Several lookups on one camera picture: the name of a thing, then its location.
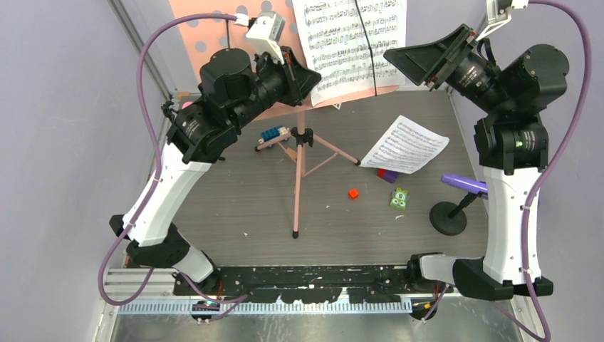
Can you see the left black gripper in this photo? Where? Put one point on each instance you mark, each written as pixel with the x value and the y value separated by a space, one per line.
pixel 299 81

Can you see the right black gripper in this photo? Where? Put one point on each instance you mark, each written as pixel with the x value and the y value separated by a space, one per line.
pixel 436 60

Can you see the sheet music page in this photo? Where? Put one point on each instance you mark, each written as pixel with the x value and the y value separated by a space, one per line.
pixel 345 41
pixel 405 147

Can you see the pink music stand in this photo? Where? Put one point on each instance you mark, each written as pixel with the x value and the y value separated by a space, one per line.
pixel 299 138

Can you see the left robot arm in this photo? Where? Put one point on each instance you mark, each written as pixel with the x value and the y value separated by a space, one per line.
pixel 235 89

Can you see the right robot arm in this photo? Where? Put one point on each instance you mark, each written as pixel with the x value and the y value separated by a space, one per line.
pixel 512 143

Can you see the blue white toy car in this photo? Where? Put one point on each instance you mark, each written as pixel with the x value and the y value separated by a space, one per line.
pixel 272 133

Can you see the small wooden block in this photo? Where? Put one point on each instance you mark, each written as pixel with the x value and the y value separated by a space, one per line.
pixel 292 154

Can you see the red purple brick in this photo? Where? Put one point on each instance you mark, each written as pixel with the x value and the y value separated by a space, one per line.
pixel 388 175

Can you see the small red cube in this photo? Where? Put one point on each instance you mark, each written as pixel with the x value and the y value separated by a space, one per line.
pixel 353 194

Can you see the green owl number tile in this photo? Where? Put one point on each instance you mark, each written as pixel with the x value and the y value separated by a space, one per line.
pixel 399 199

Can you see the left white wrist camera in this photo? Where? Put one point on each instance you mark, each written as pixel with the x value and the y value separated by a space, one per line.
pixel 264 33

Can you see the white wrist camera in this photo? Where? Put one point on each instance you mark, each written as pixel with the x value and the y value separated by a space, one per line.
pixel 264 33
pixel 498 14

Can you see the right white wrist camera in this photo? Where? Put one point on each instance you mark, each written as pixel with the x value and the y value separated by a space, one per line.
pixel 498 14

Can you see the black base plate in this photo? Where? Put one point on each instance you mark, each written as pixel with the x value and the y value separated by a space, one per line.
pixel 317 284

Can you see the slotted cable duct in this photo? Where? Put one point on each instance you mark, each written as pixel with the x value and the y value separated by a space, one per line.
pixel 193 306

